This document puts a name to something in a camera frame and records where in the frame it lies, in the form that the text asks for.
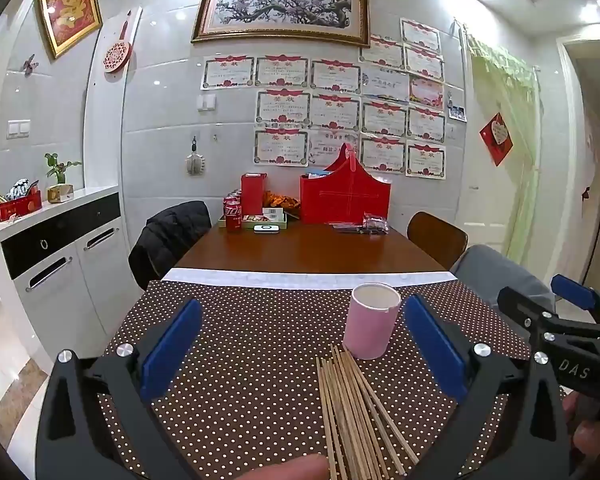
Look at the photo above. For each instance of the black jacket on chair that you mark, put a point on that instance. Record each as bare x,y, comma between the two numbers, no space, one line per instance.
165,239

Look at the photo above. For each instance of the red tall box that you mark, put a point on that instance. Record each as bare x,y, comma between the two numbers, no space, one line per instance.
252,193

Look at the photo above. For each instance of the green flat box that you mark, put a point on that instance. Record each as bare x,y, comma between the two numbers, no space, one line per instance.
281,221

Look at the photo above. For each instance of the brown polka dot placemat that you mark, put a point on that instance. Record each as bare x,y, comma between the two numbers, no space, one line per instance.
247,393

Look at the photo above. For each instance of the right hand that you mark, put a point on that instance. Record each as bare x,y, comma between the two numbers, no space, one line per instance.
584,438

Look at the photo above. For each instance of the grey upholstered chair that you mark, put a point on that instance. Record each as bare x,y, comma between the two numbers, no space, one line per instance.
485,271

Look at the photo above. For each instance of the white sideboard cabinet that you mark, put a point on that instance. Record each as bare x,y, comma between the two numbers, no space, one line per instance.
65,279

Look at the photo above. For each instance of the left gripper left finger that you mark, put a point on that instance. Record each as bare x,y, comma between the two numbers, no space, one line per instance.
74,441

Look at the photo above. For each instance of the red container on cabinet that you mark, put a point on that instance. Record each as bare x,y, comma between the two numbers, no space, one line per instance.
23,198

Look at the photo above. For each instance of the large framed blossom painting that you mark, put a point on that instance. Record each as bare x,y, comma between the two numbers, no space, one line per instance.
340,21

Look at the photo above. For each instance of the left hand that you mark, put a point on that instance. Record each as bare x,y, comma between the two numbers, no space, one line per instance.
310,467

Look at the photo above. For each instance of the brown wooden chair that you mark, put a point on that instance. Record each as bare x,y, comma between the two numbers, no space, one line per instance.
440,240

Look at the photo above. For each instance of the wooden chopsticks pile on mat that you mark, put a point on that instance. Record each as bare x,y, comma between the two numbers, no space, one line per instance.
362,439

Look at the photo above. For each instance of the small potted plant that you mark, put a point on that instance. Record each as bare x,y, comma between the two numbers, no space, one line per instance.
61,191

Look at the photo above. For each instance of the orange snack packet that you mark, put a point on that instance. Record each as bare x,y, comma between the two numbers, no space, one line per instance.
274,200

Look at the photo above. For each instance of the hanging scrub brush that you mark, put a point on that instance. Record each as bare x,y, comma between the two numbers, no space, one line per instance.
195,162

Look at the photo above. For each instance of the white paper strip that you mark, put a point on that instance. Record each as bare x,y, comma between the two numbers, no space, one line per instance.
303,281

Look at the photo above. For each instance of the packaged snack bag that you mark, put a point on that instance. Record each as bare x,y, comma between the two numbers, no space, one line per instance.
370,224

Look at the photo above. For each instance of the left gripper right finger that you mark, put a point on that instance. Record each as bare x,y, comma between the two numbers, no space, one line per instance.
532,438

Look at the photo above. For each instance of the pink cylindrical cup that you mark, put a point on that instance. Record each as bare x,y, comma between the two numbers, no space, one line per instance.
372,314

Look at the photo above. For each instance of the red soda can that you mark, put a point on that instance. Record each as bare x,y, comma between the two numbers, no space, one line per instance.
232,207

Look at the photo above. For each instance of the gold framed red picture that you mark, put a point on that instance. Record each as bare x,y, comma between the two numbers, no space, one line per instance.
67,22

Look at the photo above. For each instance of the red felt bag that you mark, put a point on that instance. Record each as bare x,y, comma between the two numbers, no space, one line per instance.
345,194

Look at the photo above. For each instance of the white small device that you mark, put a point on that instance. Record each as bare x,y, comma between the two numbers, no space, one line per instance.
265,228

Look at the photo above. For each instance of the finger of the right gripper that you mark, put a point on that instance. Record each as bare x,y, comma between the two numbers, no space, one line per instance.
586,298
528,319

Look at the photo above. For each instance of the red diamond door decoration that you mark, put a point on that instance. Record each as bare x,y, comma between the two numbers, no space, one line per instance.
497,138

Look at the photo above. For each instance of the red round wall ornament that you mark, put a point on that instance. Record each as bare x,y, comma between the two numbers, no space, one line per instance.
118,54

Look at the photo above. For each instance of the green curtain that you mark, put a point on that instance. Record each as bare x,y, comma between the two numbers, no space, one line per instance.
507,87

